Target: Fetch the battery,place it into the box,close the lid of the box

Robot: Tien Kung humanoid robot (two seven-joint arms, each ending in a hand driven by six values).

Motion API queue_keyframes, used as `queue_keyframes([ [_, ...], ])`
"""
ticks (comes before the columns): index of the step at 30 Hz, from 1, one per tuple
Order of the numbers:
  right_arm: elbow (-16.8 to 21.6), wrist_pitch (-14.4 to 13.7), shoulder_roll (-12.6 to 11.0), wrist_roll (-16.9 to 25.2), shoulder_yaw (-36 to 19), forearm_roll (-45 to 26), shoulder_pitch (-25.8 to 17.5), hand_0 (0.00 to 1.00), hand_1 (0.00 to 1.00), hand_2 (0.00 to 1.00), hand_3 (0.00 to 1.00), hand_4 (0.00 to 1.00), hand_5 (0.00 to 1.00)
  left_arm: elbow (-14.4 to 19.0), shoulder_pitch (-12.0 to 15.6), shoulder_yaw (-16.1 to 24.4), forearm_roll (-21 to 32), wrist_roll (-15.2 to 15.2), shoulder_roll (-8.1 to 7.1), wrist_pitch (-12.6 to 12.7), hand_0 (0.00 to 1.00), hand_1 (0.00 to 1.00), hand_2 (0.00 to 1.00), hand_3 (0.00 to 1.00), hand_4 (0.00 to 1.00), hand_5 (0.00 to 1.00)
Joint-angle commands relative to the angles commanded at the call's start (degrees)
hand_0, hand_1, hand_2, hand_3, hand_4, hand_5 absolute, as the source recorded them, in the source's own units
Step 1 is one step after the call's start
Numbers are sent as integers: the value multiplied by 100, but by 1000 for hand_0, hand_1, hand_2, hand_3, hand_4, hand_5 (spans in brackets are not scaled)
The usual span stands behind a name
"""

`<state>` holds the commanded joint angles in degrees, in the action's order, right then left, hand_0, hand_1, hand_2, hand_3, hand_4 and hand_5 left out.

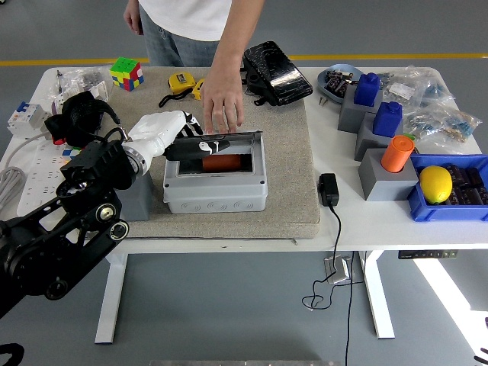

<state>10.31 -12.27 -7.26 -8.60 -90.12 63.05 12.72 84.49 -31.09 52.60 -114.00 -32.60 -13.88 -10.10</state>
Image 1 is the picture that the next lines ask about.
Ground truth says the black capacitors heap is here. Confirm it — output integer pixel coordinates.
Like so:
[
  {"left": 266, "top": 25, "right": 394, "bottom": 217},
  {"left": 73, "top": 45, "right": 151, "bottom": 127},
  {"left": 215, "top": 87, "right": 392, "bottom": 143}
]
[{"left": 441, "top": 162, "right": 488, "bottom": 207}]

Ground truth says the black power adapter with cord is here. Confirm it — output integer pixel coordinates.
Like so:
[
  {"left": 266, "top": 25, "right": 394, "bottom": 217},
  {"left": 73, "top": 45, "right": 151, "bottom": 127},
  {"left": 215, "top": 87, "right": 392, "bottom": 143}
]
[{"left": 301, "top": 172, "right": 342, "bottom": 310}]

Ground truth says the white power strip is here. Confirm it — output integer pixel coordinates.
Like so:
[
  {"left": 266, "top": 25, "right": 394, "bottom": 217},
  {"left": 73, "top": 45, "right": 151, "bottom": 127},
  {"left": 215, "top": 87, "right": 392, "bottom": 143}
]
[{"left": 17, "top": 139, "right": 83, "bottom": 217}]

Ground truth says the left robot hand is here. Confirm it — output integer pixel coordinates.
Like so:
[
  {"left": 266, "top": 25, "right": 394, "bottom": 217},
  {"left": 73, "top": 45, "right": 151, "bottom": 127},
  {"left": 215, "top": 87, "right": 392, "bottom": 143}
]
[{"left": 127, "top": 109, "right": 232, "bottom": 162}]

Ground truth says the yellow lemon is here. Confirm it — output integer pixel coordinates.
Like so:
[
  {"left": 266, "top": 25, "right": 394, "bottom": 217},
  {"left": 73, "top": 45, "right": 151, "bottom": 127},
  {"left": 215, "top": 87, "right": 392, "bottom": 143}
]
[{"left": 419, "top": 165, "right": 454, "bottom": 205}]

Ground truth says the white circuit breaker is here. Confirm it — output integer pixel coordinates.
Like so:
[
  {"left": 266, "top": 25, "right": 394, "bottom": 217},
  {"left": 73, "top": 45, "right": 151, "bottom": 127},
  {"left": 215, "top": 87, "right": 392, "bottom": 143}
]
[{"left": 7, "top": 101, "right": 52, "bottom": 139}]

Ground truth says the person's left hand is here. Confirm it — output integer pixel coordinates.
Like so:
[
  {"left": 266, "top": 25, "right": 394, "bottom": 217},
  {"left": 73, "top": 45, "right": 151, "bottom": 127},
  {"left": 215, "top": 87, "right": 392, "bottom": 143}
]
[{"left": 201, "top": 65, "right": 246, "bottom": 135}]

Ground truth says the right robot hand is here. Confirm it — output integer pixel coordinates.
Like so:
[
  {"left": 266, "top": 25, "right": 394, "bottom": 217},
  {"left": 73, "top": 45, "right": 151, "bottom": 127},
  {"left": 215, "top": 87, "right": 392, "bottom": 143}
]
[{"left": 474, "top": 316, "right": 488, "bottom": 366}]

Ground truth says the blue-grey dish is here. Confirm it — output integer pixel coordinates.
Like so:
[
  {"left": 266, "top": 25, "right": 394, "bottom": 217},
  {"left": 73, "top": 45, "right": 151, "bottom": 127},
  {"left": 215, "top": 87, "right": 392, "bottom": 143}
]
[{"left": 316, "top": 63, "right": 366, "bottom": 104}]

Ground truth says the smoky transparent box lid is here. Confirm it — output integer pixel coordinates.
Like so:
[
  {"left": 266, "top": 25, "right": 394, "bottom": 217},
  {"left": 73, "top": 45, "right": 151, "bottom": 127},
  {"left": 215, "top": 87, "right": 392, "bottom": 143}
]
[{"left": 173, "top": 130, "right": 265, "bottom": 175}]

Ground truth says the clear bag with white label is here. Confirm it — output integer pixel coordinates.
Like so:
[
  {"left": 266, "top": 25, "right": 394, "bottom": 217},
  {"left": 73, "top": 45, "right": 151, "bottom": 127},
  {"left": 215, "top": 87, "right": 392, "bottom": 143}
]
[{"left": 380, "top": 65, "right": 456, "bottom": 111}]

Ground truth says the black cloth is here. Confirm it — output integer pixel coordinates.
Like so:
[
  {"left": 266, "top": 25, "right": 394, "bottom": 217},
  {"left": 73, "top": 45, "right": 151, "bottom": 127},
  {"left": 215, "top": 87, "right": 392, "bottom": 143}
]
[{"left": 44, "top": 90, "right": 115, "bottom": 149}]

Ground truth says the yellow tape measure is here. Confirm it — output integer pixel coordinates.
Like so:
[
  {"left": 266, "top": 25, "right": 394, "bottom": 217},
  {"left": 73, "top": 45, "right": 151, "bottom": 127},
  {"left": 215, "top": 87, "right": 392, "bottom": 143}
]
[
  {"left": 191, "top": 78, "right": 207, "bottom": 101},
  {"left": 158, "top": 72, "right": 197, "bottom": 108}
]

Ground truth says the person's right hand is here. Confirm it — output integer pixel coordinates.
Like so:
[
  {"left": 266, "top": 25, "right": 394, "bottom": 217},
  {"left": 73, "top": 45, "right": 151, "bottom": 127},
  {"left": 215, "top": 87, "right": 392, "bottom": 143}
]
[{"left": 123, "top": 0, "right": 145, "bottom": 36}]

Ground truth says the clear bag of small parts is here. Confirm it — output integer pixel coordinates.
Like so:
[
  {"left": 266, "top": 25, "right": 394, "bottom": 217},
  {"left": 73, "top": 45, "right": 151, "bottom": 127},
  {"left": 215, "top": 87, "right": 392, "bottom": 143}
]
[{"left": 48, "top": 66, "right": 114, "bottom": 111}]

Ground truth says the black hanging cable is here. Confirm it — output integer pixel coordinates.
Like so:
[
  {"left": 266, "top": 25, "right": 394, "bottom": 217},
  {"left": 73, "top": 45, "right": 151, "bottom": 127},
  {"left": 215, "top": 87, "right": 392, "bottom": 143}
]
[{"left": 343, "top": 250, "right": 366, "bottom": 366}]

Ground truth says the grey-brown mat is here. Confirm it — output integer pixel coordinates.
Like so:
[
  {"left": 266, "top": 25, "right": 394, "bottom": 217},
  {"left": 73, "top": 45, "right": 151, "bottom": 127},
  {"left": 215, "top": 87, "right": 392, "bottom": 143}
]
[{"left": 71, "top": 66, "right": 321, "bottom": 240}]

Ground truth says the black pouch with strap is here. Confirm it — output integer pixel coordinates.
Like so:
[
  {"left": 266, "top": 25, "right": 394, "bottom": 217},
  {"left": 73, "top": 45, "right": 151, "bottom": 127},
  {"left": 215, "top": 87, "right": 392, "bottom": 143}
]
[{"left": 242, "top": 40, "right": 314, "bottom": 107}]

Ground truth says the person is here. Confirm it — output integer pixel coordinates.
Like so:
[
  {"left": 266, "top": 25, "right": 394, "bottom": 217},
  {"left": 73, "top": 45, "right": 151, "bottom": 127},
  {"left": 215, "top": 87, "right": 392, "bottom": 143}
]
[{"left": 137, "top": 0, "right": 234, "bottom": 68}]

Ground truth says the grey holder block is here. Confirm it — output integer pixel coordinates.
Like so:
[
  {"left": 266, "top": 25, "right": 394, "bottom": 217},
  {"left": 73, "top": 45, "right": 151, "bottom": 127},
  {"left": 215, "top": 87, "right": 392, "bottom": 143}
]
[
  {"left": 337, "top": 88, "right": 383, "bottom": 134},
  {"left": 354, "top": 112, "right": 404, "bottom": 162},
  {"left": 357, "top": 148, "right": 419, "bottom": 202}
]

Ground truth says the dark electronic components heap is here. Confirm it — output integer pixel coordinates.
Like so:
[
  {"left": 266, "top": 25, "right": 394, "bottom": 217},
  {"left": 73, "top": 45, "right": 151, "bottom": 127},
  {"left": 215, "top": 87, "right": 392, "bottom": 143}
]
[{"left": 324, "top": 70, "right": 355, "bottom": 96}]

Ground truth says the grey plastic junction box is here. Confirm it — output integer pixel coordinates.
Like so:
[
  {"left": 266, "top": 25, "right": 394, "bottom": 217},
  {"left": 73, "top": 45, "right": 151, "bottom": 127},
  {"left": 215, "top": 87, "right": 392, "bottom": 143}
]
[{"left": 162, "top": 133, "right": 268, "bottom": 214}]

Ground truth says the orange cylinder battery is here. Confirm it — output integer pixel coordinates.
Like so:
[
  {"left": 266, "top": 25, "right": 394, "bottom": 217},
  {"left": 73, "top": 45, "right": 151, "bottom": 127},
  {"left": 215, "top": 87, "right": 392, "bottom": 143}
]
[
  {"left": 380, "top": 135, "right": 415, "bottom": 173},
  {"left": 201, "top": 154, "right": 243, "bottom": 172}
]

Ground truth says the grey block with round hole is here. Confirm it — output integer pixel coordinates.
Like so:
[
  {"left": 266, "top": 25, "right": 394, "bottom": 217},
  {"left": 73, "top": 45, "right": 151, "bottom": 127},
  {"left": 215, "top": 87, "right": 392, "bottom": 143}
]
[{"left": 114, "top": 173, "right": 155, "bottom": 222}]

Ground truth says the black table control panel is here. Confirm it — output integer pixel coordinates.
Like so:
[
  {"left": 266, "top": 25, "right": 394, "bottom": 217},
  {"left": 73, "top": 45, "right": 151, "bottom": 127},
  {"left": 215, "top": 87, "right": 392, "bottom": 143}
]
[{"left": 397, "top": 249, "right": 458, "bottom": 260}]

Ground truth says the clear bag of components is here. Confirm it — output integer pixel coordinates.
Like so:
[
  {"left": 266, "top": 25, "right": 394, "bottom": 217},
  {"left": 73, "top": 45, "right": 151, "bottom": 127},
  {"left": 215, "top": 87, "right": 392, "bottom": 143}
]
[
  {"left": 437, "top": 110, "right": 483, "bottom": 145},
  {"left": 403, "top": 104, "right": 450, "bottom": 141}
]

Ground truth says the blue block battery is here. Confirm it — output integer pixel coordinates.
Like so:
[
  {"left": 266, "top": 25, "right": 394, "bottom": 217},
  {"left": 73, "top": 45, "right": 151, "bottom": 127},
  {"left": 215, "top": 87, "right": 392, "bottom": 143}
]
[
  {"left": 353, "top": 72, "right": 382, "bottom": 107},
  {"left": 372, "top": 101, "right": 403, "bottom": 139}
]

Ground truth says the white table leg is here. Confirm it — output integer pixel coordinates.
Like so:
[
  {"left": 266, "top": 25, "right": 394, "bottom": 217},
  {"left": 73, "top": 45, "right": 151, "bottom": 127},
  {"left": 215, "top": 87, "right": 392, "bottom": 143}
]
[
  {"left": 94, "top": 251, "right": 129, "bottom": 344},
  {"left": 357, "top": 250, "right": 396, "bottom": 340}
]

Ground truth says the blue plastic bin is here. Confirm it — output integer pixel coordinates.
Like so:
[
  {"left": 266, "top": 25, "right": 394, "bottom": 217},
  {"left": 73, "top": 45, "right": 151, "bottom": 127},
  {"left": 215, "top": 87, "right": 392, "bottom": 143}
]
[{"left": 406, "top": 153, "right": 488, "bottom": 224}]

